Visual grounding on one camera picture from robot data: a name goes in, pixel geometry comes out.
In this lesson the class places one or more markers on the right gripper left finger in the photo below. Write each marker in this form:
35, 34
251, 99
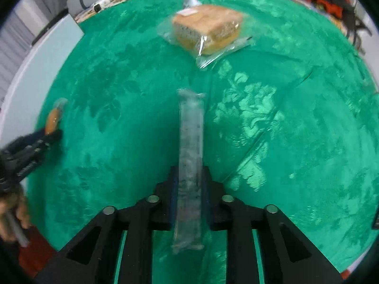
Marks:
116, 244

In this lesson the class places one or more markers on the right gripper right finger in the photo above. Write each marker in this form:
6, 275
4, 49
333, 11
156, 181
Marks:
262, 240

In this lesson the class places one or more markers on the orange sausage snack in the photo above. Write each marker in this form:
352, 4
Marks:
54, 116

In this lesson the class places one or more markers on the sandwich bread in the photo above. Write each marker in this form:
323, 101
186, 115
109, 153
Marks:
207, 31

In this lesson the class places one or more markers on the person left hand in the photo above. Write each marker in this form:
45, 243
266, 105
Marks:
15, 219

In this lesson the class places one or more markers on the white cardboard box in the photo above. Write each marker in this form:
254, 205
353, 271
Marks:
32, 82

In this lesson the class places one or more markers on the green patterned tablecloth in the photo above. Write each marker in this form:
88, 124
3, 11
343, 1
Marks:
290, 120

